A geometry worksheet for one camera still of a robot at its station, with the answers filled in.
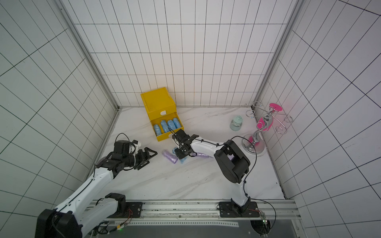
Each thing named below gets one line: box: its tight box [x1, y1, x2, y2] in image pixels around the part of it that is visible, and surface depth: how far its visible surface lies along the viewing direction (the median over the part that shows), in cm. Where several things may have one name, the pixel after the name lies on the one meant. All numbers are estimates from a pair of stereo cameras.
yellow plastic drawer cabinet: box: [140, 87, 185, 142], surface depth 94 cm
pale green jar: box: [229, 115, 244, 132], surface depth 102 cm
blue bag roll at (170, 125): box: [167, 119, 176, 131], surface depth 99 cm
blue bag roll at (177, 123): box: [173, 117, 182, 128], surface depth 99 cm
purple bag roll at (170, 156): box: [162, 149, 179, 165], surface depth 92 cm
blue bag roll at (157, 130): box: [153, 123, 162, 137], surface depth 95 cm
